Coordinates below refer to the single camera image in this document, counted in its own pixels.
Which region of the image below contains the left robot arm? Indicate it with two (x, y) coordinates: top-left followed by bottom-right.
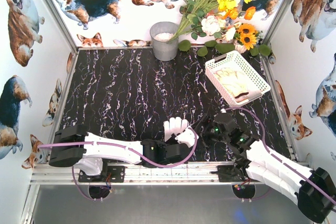
(49, 125), (198, 176)

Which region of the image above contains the purple cable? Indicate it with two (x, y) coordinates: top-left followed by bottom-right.
(224, 107), (336, 206)
(38, 126), (199, 168)

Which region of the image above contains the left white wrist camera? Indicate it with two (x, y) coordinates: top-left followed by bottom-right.
(175, 126), (199, 148)

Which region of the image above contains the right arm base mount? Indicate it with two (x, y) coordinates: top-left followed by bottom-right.
(210, 165), (248, 183)

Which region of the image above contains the blue dotted glove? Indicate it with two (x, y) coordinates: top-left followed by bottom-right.
(163, 117), (190, 142)

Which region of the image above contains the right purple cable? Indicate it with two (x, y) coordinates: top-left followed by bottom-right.
(224, 107), (336, 206)

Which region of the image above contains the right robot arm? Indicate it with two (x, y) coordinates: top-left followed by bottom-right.
(192, 113), (335, 223)

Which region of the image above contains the white plastic storage basket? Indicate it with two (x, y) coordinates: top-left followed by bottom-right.
(205, 50), (270, 107)

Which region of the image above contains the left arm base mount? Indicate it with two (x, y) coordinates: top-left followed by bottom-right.
(78, 166), (125, 183)

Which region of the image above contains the aluminium front rail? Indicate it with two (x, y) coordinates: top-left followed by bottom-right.
(30, 162), (313, 186)

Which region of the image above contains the grey metal bucket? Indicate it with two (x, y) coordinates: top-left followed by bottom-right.
(150, 22), (179, 61)

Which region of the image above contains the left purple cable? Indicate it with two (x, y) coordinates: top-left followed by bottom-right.
(38, 126), (199, 168)

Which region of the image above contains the cream rubber glove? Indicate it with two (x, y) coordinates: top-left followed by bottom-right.
(215, 68), (249, 102)

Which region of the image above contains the artificial flower bouquet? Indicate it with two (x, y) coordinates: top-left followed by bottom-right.
(169, 0), (280, 56)

